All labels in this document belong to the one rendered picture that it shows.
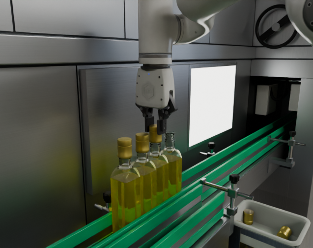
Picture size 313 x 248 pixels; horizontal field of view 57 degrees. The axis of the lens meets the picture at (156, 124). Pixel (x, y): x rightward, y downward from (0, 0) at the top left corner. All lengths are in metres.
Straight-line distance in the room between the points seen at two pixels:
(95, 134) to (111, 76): 0.16
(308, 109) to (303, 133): 0.13
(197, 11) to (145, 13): 0.16
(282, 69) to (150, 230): 1.17
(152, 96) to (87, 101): 0.16
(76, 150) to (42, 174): 0.11
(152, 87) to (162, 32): 0.13
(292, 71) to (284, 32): 0.20
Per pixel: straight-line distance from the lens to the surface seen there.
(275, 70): 1.67
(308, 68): 1.63
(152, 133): 0.75
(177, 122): 1.05
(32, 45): 0.67
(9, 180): 0.72
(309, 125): 1.66
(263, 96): 1.82
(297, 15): 0.38
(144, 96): 0.73
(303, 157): 1.71
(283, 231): 1.06
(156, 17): 0.70
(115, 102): 0.81
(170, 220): 0.82
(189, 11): 0.60
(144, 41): 0.71
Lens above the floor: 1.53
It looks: 14 degrees down
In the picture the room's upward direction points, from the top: straight up
